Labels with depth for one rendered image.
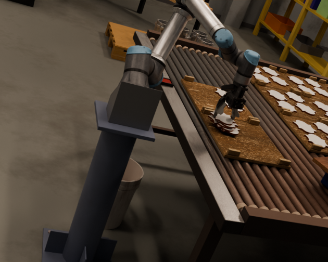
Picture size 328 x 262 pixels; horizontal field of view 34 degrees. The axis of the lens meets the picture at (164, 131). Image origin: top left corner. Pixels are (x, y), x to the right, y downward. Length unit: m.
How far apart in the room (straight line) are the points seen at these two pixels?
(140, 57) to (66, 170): 1.39
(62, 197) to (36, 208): 0.21
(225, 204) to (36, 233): 1.32
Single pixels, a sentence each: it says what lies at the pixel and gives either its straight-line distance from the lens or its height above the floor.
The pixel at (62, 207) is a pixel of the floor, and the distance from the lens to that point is 3.28.
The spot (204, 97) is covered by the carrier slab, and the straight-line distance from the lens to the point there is 2.92.
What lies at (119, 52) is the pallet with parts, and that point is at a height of 0.09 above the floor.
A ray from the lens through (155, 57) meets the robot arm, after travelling 2.58.
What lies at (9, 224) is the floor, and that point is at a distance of 3.06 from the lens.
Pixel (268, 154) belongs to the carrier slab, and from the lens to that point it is 2.57.
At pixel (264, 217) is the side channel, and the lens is 2.02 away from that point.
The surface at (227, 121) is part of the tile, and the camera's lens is 2.55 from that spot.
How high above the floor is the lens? 1.91
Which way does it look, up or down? 25 degrees down
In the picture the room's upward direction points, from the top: 21 degrees clockwise
